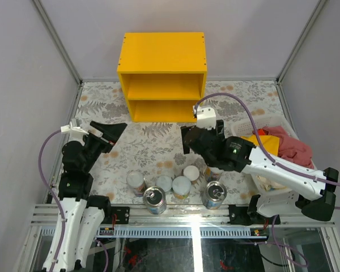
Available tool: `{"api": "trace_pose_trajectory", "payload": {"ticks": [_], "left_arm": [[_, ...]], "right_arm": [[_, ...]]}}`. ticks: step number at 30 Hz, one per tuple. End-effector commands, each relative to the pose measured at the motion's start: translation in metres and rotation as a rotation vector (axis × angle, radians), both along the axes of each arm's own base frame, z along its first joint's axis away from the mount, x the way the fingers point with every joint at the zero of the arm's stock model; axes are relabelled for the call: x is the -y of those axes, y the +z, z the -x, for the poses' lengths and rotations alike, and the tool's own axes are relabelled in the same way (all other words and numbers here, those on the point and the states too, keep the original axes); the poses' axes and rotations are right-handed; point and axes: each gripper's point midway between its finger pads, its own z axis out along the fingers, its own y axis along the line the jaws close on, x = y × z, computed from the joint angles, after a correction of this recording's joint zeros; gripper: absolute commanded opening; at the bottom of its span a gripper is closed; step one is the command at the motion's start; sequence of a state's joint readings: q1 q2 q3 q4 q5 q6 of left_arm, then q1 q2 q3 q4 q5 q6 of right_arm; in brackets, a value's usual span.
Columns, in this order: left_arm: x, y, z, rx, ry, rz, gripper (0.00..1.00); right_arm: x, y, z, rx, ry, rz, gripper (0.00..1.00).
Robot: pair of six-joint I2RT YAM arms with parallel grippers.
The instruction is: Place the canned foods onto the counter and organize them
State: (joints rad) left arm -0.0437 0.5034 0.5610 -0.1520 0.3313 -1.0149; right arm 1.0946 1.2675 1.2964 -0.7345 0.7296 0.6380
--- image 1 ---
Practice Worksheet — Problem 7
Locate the lidded can yellow label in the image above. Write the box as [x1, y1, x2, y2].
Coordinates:
[172, 176, 192, 199]

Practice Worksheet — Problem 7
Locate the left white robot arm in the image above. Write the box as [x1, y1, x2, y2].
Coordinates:
[42, 121, 130, 271]

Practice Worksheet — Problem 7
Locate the pink cloth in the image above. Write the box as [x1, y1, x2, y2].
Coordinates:
[262, 126, 314, 169]

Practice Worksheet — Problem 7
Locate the right silver pull-tab can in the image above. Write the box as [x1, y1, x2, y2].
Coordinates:
[202, 181, 227, 210]

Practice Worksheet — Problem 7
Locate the left silver pull-tab can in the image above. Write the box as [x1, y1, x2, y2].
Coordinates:
[143, 186, 167, 215]

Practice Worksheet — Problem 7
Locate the patterned white cloth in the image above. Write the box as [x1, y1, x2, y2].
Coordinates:
[256, 175, 287, 192]

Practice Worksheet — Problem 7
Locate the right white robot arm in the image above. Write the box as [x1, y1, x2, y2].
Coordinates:
[181, 120, 339, 224]

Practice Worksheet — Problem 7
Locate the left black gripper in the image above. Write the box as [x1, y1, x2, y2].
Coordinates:
[84, 121, 129, 173]

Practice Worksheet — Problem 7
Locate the white plastic basket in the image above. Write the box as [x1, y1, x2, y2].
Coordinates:
[231, 114, 325, 200]

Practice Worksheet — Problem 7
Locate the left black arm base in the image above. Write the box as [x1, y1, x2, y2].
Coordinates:
[87, 195, 130, 225]

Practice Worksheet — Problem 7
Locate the yellow wooden shelf cabinet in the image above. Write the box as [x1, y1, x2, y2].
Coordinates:
[117, 32, 207, 122]

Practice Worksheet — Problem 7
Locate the lidded can grey lid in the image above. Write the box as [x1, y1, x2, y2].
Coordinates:
[155, 175, 173, 192]

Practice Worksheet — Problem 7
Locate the lidded can white lid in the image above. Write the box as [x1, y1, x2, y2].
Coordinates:
[182, 165, 200, 185]

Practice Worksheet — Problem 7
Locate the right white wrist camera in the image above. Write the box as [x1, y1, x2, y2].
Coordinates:
[193, 106, 216, 130]

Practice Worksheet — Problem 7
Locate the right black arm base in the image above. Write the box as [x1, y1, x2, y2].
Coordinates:
[228, 194, 273, 226]

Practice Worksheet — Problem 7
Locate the aluminium front rail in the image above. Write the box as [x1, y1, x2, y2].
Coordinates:
[30, 204, 335, 227]

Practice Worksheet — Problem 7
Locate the yellow cloth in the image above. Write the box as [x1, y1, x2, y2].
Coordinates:
[241, 129, 280, 156]

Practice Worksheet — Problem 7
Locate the tall can with plastic lid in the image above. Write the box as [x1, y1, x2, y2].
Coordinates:
[204, 166, 224, 183]

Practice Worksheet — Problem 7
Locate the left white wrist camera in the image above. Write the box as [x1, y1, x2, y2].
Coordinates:
[60, 118, 89, 140]

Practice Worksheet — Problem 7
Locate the silver pull-tab can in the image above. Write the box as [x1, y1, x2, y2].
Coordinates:
[202, 181, 227, 210]
[143, 186, 167, 215]

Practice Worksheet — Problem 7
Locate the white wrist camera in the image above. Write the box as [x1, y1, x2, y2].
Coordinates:
[60, 118, 89, 140]
[193, 106, 216, 130]

